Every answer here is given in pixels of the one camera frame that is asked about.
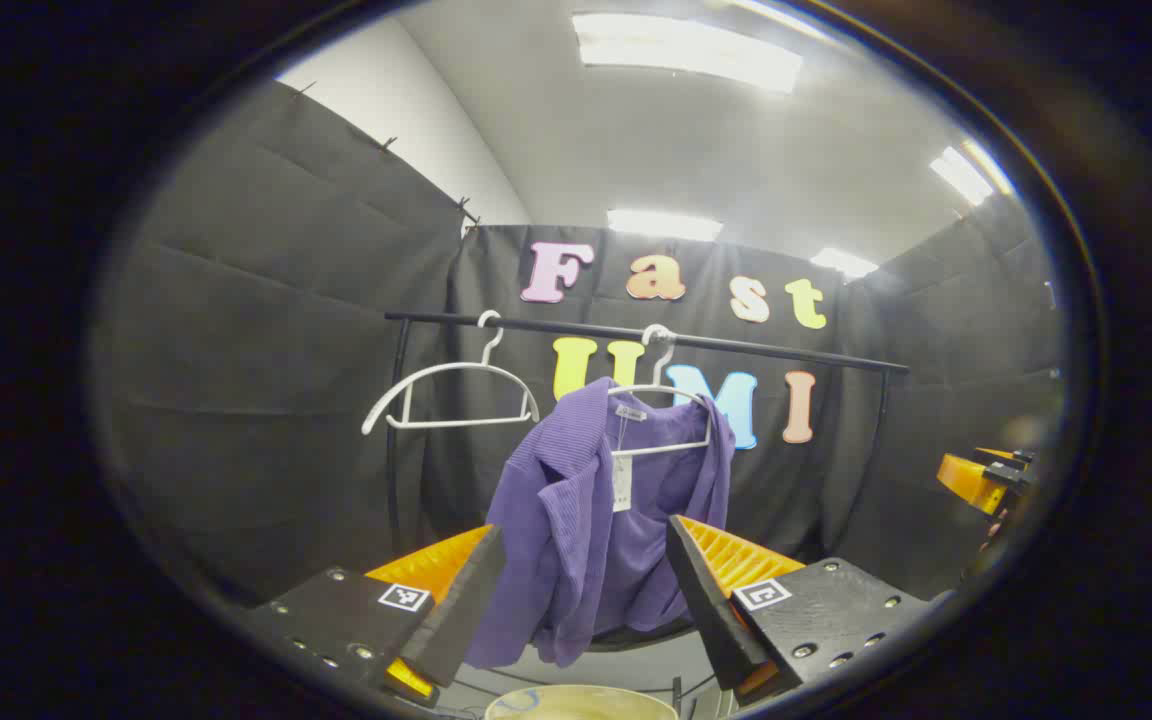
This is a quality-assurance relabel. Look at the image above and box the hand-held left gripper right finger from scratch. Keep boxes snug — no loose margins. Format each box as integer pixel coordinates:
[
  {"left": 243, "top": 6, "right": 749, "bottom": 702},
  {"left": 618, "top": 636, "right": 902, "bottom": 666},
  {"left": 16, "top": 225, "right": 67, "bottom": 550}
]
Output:
[{"left": 664, "top": 514, "right": 937, "bottom": 706}]

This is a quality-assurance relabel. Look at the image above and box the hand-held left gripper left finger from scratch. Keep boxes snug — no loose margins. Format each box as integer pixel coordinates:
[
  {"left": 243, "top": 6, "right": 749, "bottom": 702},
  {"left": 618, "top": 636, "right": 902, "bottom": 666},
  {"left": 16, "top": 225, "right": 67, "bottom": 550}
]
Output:
[{"left": 241, "top": 523, "right": 507, "bottom": 709}]

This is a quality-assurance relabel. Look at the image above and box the purple ribbed shirt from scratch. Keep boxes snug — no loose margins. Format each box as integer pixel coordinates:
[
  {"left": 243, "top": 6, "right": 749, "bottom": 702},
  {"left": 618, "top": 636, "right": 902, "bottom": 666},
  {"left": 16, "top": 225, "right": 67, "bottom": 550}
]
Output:
[{"left": 464, "top": 377, "right": 737, "bottom": 669}]

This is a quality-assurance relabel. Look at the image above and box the white clothes hanger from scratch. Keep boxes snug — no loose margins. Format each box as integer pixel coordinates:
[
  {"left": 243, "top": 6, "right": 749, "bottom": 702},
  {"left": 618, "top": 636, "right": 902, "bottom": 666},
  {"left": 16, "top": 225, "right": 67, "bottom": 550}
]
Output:
[
  {"left": 361, "top": 310, "right": 542, "bottom": 436},
  {"left": 608, "top": 323, "right": 715, "bottom": 458}
]

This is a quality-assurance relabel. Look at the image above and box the black clothes rack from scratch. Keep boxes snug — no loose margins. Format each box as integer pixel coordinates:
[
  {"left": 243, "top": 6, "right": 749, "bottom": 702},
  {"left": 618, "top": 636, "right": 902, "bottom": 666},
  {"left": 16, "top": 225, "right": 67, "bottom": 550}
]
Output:
[{"left": 383, "top": 310, "right": 912, "bottom": 651}]

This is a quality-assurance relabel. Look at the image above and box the ceiling light panel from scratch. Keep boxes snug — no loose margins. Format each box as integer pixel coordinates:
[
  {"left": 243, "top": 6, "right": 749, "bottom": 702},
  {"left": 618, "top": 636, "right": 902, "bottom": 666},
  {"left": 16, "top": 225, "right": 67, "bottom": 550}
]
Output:
[
  {"left": 929, "top": 138, "right": 1015, "bottom": 208},
  {"left": 606, "top": 208, "right": 724, "bottom": 243},
  {"left": 572, "top": 12, "right": 804, "bottom": 94},
  {"left": 810, "top": 247, "right": 880, "bottom": 280}
]

